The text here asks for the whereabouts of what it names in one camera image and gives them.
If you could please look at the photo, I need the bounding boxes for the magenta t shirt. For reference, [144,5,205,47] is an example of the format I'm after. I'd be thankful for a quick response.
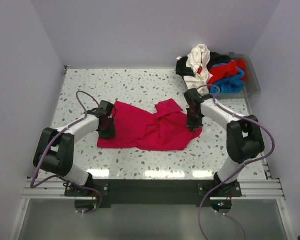
[97,99,203,152]

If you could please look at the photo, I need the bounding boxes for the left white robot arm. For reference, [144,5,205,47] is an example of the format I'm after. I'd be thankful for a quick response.
[32,100,117,196]

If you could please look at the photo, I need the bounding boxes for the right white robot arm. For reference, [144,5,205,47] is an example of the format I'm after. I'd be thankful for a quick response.
[184,88,265,197]

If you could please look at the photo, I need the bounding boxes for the red t shirt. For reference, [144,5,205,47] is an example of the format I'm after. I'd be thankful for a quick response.
[207,59,247,85]

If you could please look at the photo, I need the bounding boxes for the white t shirt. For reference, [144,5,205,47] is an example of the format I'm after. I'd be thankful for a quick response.
[183,44,213,95]

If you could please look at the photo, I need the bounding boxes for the clear plastic bin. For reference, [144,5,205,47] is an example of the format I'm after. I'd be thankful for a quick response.
[184,51,262,101]

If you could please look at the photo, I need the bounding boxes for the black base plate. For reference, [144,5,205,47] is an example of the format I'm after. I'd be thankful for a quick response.
[64,178,242,209]

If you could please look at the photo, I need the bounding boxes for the aluminium frame rail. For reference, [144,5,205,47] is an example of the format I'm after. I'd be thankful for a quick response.
[21,159,287,201]

